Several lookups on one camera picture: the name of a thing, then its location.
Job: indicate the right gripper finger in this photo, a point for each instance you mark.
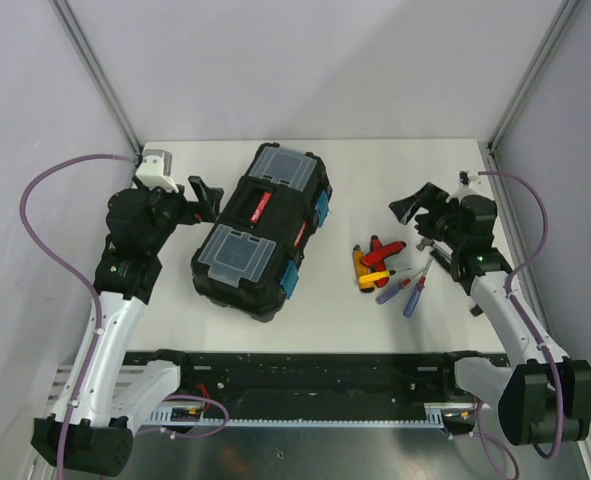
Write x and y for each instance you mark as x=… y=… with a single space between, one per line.
x=430 y=195
x=404 y=209

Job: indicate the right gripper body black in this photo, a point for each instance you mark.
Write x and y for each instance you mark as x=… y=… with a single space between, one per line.
x=440 y=222

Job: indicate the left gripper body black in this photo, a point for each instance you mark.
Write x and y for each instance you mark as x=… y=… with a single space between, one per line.
x=171 y=208

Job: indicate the black plastic toolbox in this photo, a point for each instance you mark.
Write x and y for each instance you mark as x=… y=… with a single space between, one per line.
x=251 y=258

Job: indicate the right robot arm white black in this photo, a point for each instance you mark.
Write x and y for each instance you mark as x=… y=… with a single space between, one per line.
x=543 y=396

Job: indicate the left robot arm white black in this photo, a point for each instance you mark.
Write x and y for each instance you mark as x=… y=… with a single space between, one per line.
x=91 y=427

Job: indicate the blue screwdriver right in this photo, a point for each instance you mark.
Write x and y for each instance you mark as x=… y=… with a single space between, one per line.
x=415 y=296

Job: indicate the blue screwdriver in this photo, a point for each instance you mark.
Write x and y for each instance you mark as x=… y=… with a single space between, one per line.
x=415 y=296
x=393 y=290

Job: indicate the yellow utility knife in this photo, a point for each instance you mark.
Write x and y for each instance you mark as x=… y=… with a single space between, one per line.
x=361 y=271

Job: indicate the blue screwdriver left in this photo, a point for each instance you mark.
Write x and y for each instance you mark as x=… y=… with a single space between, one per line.
x=393 y=290

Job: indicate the claw hammer black handle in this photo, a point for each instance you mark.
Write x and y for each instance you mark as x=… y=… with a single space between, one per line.
x=437 y=253

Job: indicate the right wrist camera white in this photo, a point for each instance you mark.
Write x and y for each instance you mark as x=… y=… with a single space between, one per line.
x=468 y=183

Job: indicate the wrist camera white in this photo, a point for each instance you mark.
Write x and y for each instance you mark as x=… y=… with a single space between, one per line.
x=468 y=183
x=155 y=170

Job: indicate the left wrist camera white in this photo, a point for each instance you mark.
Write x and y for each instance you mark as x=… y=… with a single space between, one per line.
x=155 y=170

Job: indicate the red handled pliers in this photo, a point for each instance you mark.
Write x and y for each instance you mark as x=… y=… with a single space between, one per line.
x=379 y=252

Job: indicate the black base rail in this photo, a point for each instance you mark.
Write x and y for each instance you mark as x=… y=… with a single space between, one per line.
x=344 y=386

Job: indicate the grey slotted cable duct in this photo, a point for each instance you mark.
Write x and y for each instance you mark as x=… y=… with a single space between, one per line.
x=433 y=416

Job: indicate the left aluminium frame post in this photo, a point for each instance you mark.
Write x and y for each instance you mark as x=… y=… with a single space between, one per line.
x=89 y=60

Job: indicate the aluminium frame post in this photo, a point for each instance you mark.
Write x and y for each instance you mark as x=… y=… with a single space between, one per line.
x=89 y=60
x=543 y=55

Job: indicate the right aluminium frame post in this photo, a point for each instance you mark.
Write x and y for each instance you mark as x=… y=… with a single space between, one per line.
x=543 y=55

